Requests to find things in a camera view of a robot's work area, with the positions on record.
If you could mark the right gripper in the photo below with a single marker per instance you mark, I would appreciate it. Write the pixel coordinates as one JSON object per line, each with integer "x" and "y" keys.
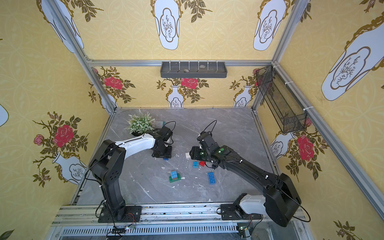
{"x": 194, "y": 152}

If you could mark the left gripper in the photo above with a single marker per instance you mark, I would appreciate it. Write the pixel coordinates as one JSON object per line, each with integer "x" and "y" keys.
{"x": 162, "y": 151}

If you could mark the light blue lego brick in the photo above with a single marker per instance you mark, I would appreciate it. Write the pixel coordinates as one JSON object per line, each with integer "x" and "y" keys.
{"x": 174, "y": 175}

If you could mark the long green lego brick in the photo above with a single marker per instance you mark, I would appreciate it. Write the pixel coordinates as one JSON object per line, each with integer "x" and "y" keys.
{"x": 175, "y": 179}

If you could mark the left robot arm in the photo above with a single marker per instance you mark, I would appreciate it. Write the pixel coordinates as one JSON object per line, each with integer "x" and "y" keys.
{"x": 107, "y": 165}

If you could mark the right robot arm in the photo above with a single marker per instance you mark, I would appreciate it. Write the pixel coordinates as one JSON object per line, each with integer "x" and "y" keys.
{"x": 281, "y": 199}

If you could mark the long blue lego brick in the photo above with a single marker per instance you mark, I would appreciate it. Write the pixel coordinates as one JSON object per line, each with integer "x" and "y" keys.
{"x": 211, "y": 178}

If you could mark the grey teal sponge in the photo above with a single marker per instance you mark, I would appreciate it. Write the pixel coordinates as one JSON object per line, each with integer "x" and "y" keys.
{"x": 159, "y": 124}

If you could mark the potted plant grey pot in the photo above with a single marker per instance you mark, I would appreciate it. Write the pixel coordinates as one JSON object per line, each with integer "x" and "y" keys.
{"x": 140, "y": 124}

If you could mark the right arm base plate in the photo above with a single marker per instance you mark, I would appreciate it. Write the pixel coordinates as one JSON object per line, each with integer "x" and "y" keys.
{"x": 234, "y": 212}

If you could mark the grey wall tray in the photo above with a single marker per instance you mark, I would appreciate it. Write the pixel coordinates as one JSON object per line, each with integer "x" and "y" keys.
{"x": 194, "y": 69}

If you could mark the black wire mesh basket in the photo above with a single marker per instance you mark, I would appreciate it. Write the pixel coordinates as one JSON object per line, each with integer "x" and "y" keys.
{"x": 285, "y": 107}

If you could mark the aluminium rail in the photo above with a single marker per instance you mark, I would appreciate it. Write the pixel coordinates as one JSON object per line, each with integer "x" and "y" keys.
{"x": 165, "y": 219}

